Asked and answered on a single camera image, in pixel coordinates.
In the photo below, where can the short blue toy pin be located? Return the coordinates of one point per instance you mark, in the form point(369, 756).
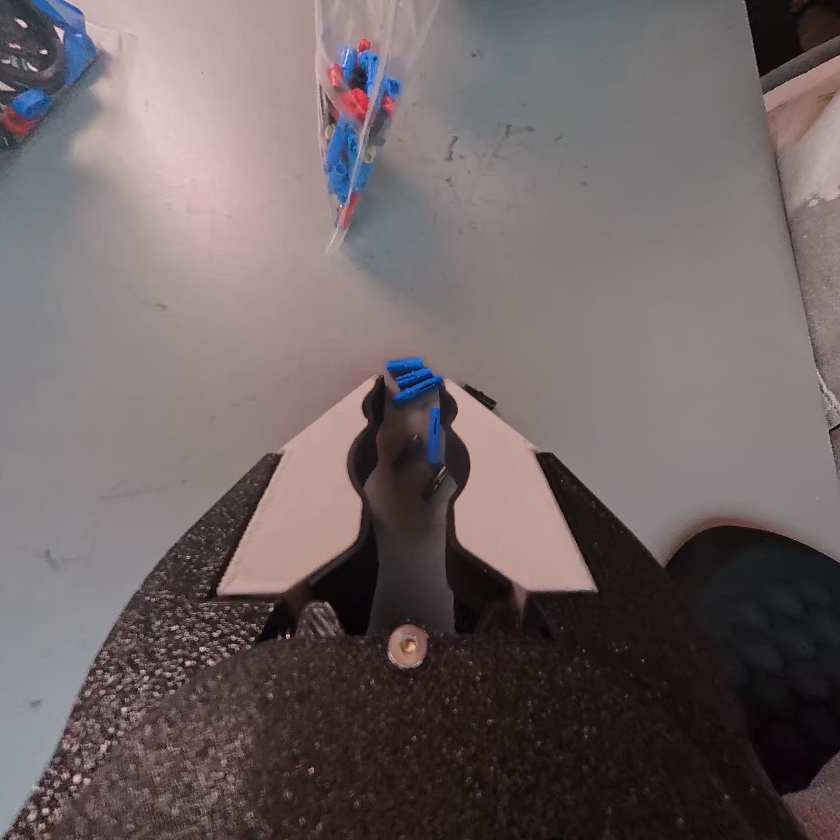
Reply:
point(413, 377)
point(405, 365)

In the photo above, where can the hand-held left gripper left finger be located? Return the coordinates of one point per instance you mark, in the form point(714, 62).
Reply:
point(305, 499)

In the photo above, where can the blue and black toy vehicle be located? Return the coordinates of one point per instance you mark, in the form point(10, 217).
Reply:
point(39, 65)

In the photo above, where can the black toy pin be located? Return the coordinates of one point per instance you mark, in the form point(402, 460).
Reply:
point(435, 482)
point(482, 396)

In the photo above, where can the long blue toy pin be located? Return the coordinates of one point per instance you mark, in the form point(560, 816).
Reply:
point(417, 389)

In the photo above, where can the clear bag of toy pieces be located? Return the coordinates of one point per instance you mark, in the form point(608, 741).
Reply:
point(358, 124)

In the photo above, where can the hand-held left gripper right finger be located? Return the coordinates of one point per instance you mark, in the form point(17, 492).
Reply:
point(508, 505)

